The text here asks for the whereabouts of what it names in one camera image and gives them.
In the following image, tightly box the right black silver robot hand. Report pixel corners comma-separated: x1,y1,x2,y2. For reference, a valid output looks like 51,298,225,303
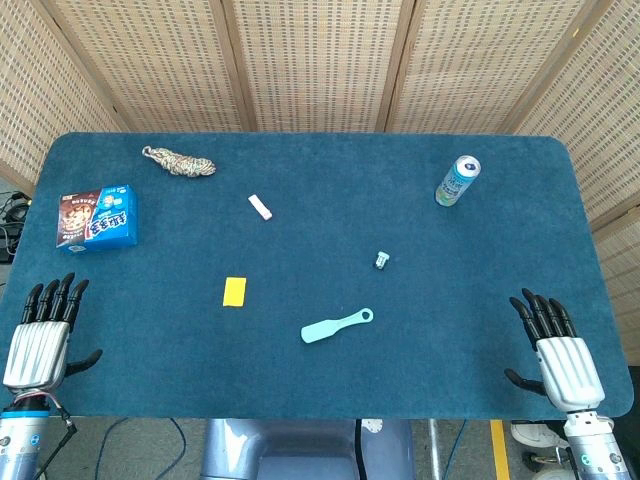
503,287,606,412

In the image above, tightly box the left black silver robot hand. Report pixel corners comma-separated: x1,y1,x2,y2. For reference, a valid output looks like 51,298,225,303
2,272,104,394

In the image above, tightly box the white shoe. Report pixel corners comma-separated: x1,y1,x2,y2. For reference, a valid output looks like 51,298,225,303
510,422,571,450

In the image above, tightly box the black caster wheel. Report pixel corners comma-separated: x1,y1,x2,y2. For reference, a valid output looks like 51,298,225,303
523,449,569,474

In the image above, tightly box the blue cookie box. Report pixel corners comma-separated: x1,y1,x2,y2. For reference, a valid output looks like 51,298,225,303
55,183,140,256

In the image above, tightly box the metal table leg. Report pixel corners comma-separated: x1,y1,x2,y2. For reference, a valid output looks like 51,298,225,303
427,418,444,480

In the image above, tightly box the light blue drink can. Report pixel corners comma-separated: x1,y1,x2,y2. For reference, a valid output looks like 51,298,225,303
434,154,482,208

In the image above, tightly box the mint green brush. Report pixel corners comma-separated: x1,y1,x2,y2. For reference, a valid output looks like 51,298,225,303
299,307,375,345

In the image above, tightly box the small white pink eraser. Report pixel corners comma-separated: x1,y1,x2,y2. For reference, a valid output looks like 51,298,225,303
247,193,274,222

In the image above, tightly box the grey-blue robot torso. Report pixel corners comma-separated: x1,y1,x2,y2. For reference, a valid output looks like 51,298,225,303
199,418,416,480

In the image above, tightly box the blue felt table cover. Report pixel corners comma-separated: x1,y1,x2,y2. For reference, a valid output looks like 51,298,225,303
0,131,635,421

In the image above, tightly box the woven bamboo folding screen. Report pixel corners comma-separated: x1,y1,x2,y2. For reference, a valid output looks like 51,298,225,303
0,0,640,351

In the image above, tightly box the blue floor cable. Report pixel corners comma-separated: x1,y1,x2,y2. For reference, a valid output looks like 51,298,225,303
94,418,187,480
442,419,469,480

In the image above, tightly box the black cable bundle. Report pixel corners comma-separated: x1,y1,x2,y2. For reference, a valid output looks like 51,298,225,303
0,189,34,264

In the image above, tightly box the braided rope bundle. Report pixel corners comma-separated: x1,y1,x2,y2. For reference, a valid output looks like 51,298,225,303
141,145,218,178

